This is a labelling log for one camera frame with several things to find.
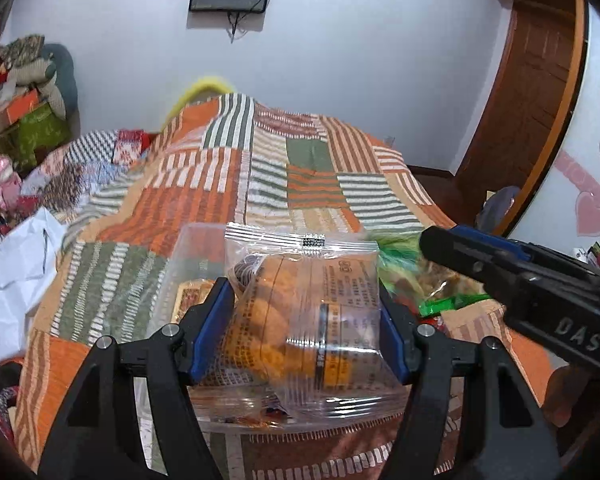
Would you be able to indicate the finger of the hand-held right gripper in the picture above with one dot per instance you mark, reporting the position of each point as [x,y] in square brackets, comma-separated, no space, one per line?
[460,255]
[490,241]

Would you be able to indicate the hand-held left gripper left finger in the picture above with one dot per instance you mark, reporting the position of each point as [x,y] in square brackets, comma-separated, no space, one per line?
[215,325]

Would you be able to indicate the orange cardboard box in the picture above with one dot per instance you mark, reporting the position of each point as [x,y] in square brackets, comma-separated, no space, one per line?
[20,107]

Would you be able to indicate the clear orange pastry packet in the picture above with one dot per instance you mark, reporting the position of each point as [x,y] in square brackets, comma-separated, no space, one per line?
[305,320]

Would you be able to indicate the white appliance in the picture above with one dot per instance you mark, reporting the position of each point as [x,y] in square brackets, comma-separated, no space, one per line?
[595,90]

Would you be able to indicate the checkered patchwork quilt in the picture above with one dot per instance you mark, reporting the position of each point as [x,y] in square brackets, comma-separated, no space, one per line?
[90,160]

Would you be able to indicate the chair with grey cloth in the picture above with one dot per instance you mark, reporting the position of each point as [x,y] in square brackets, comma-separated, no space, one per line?
[500,207]

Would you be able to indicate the brown wooden door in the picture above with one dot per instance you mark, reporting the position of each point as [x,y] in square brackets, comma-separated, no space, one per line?
[530,85]

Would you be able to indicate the grey plush toy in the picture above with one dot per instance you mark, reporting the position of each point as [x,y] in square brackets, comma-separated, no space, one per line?
[55,75]

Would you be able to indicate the clear plastic container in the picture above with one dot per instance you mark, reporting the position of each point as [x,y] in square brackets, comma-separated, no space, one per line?
[190,250]

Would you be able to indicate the patterned cushion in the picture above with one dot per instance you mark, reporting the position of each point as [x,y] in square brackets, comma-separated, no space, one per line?
[22,46]

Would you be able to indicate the white plastic bag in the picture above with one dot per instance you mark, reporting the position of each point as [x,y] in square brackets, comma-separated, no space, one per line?
[15,270]

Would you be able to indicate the pink plush toy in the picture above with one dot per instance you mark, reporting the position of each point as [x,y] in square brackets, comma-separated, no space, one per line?
[6,180]

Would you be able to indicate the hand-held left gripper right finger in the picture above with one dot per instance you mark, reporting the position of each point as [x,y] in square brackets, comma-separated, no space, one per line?
[392,342]

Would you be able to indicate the yellow curved object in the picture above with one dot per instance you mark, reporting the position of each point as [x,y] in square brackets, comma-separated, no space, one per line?
[200,89]

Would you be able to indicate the green striped snack packet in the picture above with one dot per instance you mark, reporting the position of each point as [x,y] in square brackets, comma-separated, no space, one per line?
[395,260]

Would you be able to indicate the clear brown snack packet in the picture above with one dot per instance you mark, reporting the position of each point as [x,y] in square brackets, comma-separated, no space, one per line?
[440,282]

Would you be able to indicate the brown cake packet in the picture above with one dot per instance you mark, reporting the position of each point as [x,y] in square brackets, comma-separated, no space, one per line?
[192,302]

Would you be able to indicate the orange striped patchwork bedspread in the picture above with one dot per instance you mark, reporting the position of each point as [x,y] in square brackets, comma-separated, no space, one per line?
[190,180]

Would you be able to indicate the person's right hand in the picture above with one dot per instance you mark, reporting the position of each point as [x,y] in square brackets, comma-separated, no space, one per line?
[575,395]

